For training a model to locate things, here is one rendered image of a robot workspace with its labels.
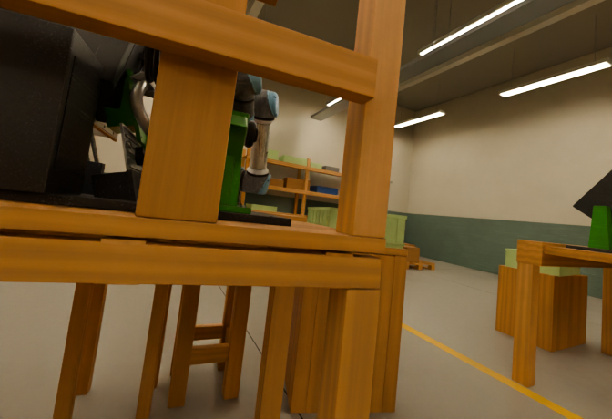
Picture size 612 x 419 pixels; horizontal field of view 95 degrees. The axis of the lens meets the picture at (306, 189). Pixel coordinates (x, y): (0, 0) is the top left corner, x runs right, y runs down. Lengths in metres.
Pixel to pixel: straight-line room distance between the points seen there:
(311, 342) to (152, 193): 1.13
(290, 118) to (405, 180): 4.29
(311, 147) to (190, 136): 7.01
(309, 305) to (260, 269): 0.87
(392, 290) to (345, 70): 1.17
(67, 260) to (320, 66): 0.57
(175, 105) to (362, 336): 0.63
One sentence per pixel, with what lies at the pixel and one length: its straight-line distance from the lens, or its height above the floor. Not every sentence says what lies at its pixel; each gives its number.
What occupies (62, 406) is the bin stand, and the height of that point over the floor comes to 0.08.
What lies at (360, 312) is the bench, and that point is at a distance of 0.70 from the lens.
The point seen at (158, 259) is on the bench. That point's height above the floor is 0.81.
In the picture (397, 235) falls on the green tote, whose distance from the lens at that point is 1.53.
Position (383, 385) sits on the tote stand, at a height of 0.12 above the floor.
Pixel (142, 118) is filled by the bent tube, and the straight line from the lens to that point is 0.88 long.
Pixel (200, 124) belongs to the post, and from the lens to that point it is 0.58.
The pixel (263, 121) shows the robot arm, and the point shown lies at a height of 1.32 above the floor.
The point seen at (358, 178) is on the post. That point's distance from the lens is 0.66.
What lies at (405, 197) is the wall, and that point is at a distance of 9.52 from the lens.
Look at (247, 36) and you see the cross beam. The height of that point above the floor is 1.23.
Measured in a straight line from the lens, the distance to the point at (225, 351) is 1.60.
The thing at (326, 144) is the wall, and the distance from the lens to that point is 7.78.
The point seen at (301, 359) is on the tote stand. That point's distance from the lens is 1.53.
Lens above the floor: 0.92
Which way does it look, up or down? 5 degrees up
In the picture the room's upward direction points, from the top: 6 degrees clockwise
